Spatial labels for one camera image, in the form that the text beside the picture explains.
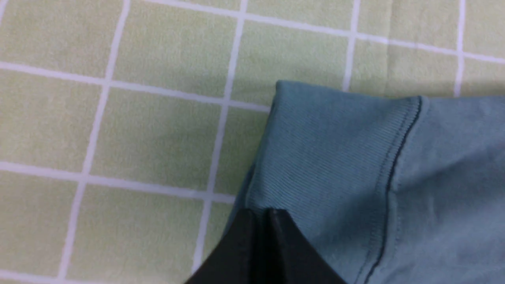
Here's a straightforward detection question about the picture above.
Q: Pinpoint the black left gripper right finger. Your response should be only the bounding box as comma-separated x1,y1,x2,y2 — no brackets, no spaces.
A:
265,208,345,284

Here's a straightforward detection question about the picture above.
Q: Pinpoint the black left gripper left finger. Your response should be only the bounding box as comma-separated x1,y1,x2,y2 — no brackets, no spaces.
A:
186,209,257,284

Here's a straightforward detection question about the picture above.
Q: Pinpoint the green long-sleeved shirt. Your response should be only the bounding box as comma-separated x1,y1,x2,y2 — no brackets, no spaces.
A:
230,81,505,284

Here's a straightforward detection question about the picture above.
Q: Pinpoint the green checkered tablecloth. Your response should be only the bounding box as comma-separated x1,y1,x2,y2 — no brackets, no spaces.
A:
0,0,504,284

